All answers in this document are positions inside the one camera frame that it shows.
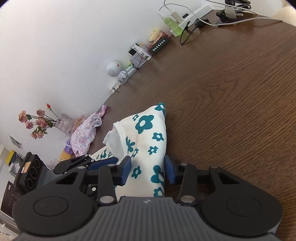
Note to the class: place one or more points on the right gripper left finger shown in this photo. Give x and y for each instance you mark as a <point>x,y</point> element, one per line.
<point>107,178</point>

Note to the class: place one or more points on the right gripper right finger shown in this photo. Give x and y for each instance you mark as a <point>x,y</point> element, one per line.
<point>185,175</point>

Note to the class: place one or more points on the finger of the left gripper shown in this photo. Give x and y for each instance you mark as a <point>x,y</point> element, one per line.
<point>96,165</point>

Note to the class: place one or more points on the white teal floral garment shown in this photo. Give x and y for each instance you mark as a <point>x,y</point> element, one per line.
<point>143,137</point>

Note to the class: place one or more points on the pink floral baby garment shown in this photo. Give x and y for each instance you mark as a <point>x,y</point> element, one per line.
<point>85,133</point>

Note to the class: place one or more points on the purple tissue packet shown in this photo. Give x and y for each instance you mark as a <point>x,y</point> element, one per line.
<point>68,147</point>

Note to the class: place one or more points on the vase with dried roses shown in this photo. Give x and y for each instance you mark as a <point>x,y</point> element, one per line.
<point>41,122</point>

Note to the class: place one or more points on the small green white box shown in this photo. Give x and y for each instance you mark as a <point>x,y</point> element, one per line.
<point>130,70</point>

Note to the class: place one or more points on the grey patterned tin box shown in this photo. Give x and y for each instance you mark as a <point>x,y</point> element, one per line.
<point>140,57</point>

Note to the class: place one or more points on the black tissue box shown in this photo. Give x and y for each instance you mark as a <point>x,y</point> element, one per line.
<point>159,44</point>

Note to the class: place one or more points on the green spray bottle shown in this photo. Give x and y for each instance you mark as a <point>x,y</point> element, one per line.
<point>171,24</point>

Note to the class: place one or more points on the white power strip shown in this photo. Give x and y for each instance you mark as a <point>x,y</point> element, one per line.
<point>184,12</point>

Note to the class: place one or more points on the phone on black stand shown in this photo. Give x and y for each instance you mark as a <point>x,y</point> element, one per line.
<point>233,9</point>

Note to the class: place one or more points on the cream cloth bag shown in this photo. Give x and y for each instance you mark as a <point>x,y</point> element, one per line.
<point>286,14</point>

